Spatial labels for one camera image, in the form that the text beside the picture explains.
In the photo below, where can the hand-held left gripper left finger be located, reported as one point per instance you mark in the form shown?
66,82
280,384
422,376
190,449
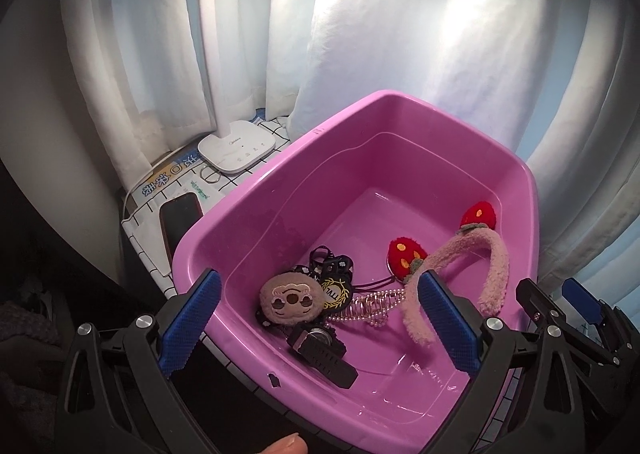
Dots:
190,321

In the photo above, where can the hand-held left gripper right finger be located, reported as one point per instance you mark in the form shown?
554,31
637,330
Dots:
447,321

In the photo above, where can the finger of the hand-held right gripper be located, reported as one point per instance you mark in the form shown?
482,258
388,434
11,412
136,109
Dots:
582,299
537,301

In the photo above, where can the pink fuzzy strawberry headband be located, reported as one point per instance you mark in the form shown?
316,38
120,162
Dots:
492,274

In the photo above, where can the pearl spiral hair clip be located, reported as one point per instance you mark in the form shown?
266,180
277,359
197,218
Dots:
370,306

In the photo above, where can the black wristwatch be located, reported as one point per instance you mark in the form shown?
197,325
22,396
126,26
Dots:
325,359

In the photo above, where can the pink plastic basin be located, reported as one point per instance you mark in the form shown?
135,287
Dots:
380,174

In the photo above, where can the person's left hand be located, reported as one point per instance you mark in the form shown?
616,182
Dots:
285,446

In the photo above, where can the black smartphone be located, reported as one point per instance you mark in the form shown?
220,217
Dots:
180,219

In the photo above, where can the small white green packet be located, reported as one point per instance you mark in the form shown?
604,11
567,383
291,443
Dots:
204,188

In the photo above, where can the blue printed paper booklet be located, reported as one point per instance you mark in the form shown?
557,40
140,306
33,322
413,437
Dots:
160,181

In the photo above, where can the dark knitted cloth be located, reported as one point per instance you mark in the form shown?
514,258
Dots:
22,334

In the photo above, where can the white desk lamp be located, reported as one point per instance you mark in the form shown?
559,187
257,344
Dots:
235,147

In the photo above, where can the cream curtain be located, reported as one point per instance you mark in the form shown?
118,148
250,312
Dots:
135,44

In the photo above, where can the white sheer curtain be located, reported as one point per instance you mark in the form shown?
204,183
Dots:
425,19

